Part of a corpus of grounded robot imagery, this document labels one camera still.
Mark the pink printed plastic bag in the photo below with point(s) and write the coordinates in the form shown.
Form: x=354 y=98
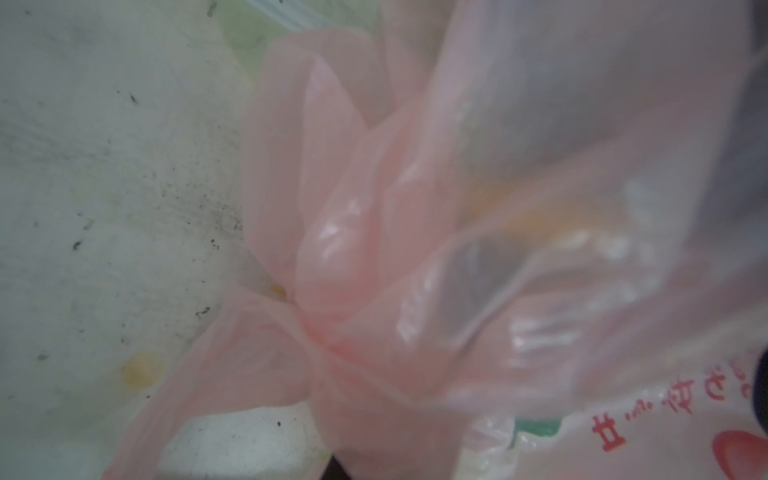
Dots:
x=510 y=239

